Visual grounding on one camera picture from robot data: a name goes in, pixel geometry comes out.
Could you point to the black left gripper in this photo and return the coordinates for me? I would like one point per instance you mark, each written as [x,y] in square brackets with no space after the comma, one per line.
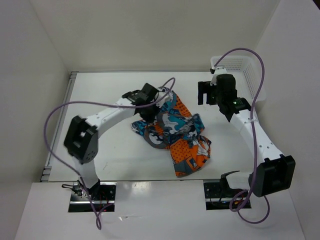
[151,119]

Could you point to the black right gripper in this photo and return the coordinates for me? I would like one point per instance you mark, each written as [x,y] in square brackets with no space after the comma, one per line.
[203,87]

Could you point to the colourful patterned shorts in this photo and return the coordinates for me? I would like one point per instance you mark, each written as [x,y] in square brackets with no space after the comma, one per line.
[177,130]

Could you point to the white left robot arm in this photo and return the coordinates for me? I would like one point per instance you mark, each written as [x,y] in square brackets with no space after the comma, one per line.
[82,138]

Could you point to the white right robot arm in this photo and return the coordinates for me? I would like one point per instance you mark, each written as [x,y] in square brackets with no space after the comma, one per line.
[272,171]

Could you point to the white plastic basket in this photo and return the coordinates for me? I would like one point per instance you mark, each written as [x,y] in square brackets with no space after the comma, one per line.
[246,71]

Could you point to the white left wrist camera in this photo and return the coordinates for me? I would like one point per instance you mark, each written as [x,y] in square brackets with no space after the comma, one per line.
[165,95]

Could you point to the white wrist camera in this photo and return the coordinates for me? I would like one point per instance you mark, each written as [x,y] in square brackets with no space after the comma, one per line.
[165,95]
[216,71]

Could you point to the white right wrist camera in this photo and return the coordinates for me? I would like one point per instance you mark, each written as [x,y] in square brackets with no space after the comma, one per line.
[216,71]

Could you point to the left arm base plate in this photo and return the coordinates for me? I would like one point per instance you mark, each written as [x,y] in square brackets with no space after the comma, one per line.
[79,202]

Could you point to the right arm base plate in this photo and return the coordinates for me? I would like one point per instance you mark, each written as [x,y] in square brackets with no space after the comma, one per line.
[215,197]

